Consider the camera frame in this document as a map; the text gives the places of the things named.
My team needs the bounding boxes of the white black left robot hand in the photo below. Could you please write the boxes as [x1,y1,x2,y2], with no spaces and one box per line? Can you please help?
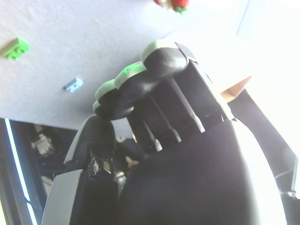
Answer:
[41,39,288,225]

